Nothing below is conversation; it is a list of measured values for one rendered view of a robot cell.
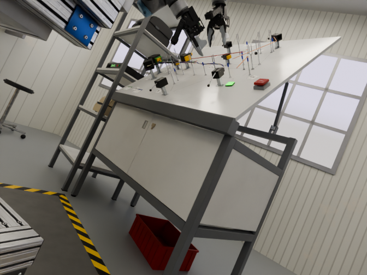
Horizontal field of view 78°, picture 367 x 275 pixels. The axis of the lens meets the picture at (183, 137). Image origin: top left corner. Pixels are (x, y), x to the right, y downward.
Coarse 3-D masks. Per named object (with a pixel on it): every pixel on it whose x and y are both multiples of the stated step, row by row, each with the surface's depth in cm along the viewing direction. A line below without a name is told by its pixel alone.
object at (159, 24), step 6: (150, 18) 196; (156, 18) 199; (138, 24) 201; (150, 24) 197; (156, 24) 200; (162, 24) 204; (150, 30) 198; (156, 30) 201; (162, 30) 205; (168, 30) 209; (156, 36) 203; (162, 36) 207; (168, 36) 211; (162, 42) 208; (168, 42) 212
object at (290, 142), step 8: (240, 128) 160; (248, 128) 155; (264, 136) 145; (272, 136) 142; (280, 136) 138; (288, 144) 133; (296, 144) 134; (288, 152) 132; (280, 160) 133; (288, 160) 133; (280, 168) 132
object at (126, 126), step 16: (112, 112) 176; (128, 112) 159; (144, 112) 145; (112, 128) 167; (128, 128) 151; (144, 128) 138; (112, 144) 159; (128, 144) 144; (112, 160) 151; (128, 160) 138
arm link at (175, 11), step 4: (180, 0) 99; (184, 0) 100; (176, 4) 99; (180, 4) 99; (184, 4) 100; (172, 8) 101; (176, 8) 100; (180, 8) 100; (184, 8) 101; (172, 12) 103; (176, 12) 101
